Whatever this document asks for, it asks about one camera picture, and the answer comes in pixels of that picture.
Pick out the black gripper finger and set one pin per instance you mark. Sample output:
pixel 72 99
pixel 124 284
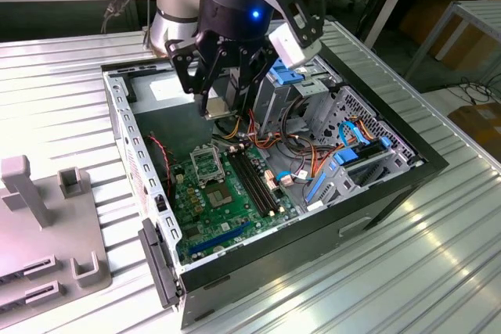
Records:
pixel 248 72
pixel 206 93

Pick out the silver CPU green edge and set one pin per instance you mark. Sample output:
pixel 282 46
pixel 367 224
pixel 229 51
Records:
pixel 219 109

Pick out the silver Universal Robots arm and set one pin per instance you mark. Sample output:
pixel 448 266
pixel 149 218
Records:
pixel 176 1

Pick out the CPU socket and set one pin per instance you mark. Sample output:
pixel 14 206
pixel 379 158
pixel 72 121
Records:
pixel 220 198

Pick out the blue plastic disk carrier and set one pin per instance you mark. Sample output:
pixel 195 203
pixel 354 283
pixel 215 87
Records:
pixel 285 76

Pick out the grey metal drive cage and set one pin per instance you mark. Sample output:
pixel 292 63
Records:
pixel 274 115

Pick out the grey power supply unit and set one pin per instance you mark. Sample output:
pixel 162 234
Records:
pixel 172 130

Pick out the black RAM slot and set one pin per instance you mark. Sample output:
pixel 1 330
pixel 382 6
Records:
pixel 247 184
pixel 252 183
pixel 263 181
pixel 258 182

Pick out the green motherboard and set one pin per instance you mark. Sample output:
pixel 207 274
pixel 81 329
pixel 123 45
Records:
pixel 235 212

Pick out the hard disk in blue carrier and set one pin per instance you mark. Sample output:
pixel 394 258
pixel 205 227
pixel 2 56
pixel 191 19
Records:
pixel 346 157

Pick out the blue plastic latch strip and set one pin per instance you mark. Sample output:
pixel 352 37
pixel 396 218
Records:
pixel 316 187

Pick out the black open PC case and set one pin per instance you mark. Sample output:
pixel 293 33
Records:
pixel 274 271

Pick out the grey parts rack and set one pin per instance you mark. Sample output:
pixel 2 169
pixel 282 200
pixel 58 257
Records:
pixel 51 240

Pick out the brown cardboard box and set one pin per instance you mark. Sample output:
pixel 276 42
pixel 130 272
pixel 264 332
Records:
pixel 481 126

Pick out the metal slat side table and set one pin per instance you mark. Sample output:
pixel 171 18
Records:
pixel 479 7

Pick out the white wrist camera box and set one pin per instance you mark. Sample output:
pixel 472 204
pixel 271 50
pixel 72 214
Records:
pixel 291 48

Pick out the black camera bracket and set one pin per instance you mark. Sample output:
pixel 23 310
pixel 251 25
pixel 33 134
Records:
pixel 289 1

